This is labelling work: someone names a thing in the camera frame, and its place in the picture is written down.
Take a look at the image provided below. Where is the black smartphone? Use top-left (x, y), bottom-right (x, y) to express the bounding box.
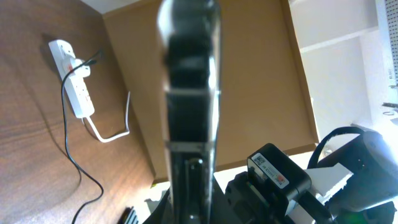
top-left (157, 0), bottom-right (221, 223)

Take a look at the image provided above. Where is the black charging cable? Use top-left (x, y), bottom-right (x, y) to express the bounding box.
top-left (60, 49), bottom-right (104, 224)

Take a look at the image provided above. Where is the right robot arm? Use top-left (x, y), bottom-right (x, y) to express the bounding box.
top-left (307, 126), bottom-right (397, 223)

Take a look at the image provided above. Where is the white charger plug adapter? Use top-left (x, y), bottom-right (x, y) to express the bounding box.
top-left (62, 55), bottom-right (91, 78)

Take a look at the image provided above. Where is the white power strip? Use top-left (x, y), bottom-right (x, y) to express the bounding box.
top-left (49, 39), bottom-right (95, 118)

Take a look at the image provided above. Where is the right camera black cable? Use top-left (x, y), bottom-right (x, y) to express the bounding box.
top-left (307, 126), bottom-right (366, 170)

